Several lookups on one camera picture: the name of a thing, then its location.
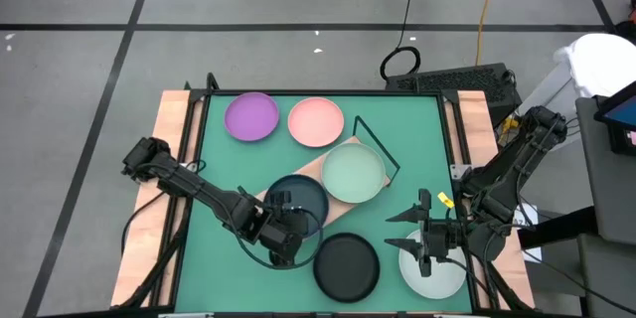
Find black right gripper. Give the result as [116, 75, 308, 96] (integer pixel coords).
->
[384, 188, 466, 278]

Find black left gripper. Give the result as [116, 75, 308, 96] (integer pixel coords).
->
[242, 189, 310, 267]

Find dark teal plate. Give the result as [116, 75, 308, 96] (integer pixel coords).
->
[262, 173, 331, 239]

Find pale grey plate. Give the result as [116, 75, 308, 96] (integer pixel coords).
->
[397, 228, 468, 301]

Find black plate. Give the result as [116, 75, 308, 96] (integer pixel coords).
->
[312, 232, 382, 304]

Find mint green plate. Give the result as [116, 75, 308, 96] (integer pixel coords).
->
[320, 141, 388, 205]

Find pink plate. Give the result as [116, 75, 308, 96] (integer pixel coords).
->
[287, 96, 346, 149]

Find small purple plate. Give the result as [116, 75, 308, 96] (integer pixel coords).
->
[224, 90, 281, 143]

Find green table mat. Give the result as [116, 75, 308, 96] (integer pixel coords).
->
[174, 92, 473, 314]

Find white paper sheet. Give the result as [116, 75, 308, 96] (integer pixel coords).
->
[510, 200, 544, 263]

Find black furniture leg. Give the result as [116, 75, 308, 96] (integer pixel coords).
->
[516, 206, 597, 250]

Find black computer case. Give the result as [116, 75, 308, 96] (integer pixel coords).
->
[386, 63, 523, 128]

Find grey tube-shaped object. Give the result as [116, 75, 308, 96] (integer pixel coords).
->
[518, 62, 580, 123]

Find grey desk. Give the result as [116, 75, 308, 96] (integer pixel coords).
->
[574, 96, 636, 318]

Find black tablet with blue screen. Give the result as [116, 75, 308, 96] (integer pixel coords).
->
[593, 80, 636, 156]

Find white fabric bundle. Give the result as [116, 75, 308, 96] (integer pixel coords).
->
[555, 33, 636, 99]

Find wooden shelf with black frame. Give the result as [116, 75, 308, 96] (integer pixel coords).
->
[252, 115, 401, 240]

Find yellow cable connector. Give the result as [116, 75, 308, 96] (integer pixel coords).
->
[500, 114, 521, 136]

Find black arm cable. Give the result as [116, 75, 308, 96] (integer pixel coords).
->
[120, 191, 168, 258]

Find black looped floor cable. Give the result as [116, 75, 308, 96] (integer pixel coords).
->
[380, 0, 422, 81]

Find yellow floor cable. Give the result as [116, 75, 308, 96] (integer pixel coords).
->
[475, 0, 506, 67]

